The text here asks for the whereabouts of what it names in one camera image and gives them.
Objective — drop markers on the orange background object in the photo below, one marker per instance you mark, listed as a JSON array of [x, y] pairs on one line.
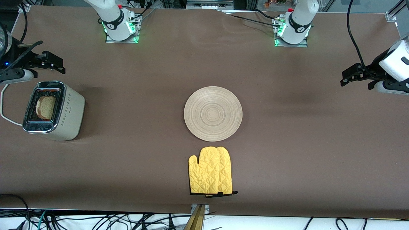
[[274, 3]]

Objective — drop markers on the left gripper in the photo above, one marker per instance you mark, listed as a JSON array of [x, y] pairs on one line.
[[376, 65]]

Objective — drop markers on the brass coloured bar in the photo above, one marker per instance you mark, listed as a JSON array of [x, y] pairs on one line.
[[196, 220]]

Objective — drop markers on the brown bread slice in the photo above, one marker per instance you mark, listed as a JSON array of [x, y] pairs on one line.
[[46, 107]]

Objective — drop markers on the round wooden plate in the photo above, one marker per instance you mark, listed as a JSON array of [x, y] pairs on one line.
[[213, 113]]

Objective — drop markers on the small silver metal bracket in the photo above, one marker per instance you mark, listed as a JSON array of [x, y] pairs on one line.
[[207, 208]]

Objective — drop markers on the beige chrome two-slot toaster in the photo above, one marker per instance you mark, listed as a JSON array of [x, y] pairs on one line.
[[68, 115]]

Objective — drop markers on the yellow quilted oven mitt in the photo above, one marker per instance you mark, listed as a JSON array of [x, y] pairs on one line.
[[227, 172], [204, 172]]

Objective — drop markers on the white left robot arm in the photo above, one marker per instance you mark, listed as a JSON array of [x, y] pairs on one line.
[[298, 19]]

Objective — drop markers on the aluminium table corner bracket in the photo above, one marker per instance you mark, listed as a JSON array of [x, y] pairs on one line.
[[25, 8], [391, 16]]

